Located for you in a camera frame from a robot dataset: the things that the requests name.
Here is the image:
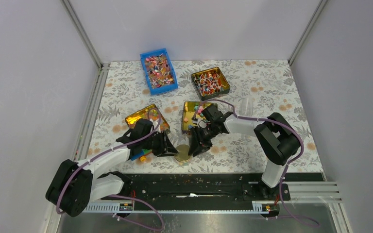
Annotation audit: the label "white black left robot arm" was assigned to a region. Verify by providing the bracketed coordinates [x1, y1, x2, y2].
[45, 119, 178, 217]

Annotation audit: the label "white round jar lid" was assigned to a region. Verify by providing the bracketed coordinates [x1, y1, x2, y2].
[174, 144, 192, 160]

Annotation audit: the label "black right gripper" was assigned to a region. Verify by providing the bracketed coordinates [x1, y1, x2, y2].
[188, 122, 219, 158]

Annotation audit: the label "gold tin with lollipops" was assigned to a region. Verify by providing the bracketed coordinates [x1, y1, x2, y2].
[191, 67, 231, 101]

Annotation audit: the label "colourful toy block truck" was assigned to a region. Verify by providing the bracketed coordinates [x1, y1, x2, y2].
[130, 150, 152, 162]

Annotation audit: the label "floral tablecloth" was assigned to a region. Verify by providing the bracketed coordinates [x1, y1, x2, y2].
[87, 60, 323, 173]

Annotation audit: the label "gold tin pastel candies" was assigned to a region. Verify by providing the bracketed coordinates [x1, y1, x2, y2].
[125, 104, 170, 133]

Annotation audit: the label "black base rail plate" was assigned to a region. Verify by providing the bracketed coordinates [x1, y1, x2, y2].
[119, 173, 290, 211]

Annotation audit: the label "gold tin star candies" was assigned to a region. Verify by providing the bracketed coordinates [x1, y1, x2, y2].
[181, 101, 211, 135]

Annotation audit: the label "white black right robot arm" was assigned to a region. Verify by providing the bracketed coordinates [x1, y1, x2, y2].
[188, 104, 304, 200]

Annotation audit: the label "blue plastic candy bin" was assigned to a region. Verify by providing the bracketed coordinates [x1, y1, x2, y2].
[140, 48, 178, 95]

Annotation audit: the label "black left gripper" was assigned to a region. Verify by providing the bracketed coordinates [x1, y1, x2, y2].
[142, 131, 178, 158]

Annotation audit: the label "clear plastic scoop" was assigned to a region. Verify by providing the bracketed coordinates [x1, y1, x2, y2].
[239, 96, 254, 117]

